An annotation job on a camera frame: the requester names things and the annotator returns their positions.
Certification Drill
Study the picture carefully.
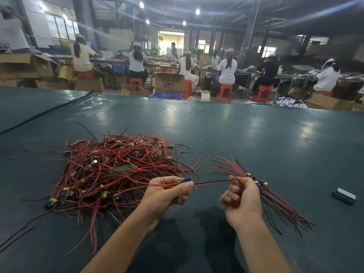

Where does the person's right hand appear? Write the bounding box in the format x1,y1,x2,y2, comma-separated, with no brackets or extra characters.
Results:
220,175,264,231

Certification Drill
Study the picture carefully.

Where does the person's left hand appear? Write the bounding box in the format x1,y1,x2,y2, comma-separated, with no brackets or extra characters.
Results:
139,176,195,231

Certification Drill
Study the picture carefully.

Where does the sorted wired boards bundle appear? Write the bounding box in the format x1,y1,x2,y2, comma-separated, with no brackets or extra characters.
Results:
230,159,315,228

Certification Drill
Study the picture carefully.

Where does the pile of red-wired boards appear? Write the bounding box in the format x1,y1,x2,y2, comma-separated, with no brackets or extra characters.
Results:
0,130,200,254

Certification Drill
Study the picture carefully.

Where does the person's left forearm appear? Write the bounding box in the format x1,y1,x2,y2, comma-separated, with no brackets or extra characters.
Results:
81,212,159,273

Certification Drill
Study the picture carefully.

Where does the dark green table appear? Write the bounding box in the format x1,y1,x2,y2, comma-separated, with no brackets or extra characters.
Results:
0,86,364,273

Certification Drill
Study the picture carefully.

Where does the small black grey block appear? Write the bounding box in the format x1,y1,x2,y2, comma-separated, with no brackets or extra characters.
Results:
332,187,357,205

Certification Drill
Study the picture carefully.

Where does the blue plastic crate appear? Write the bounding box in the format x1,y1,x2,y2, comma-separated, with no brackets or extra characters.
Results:
151,92,184,100

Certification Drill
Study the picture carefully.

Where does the heap of black white items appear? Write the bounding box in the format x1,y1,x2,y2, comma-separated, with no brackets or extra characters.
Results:
275,97,308,108

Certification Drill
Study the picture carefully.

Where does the yellow sack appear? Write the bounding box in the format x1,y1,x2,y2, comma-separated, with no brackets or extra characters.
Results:
58,65,76,82

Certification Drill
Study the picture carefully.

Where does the large open cardboard box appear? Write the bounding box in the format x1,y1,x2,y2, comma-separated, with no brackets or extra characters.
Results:
0,53,56,80

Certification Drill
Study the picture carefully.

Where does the grid window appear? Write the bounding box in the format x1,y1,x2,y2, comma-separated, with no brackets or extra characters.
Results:
44,2,79,40

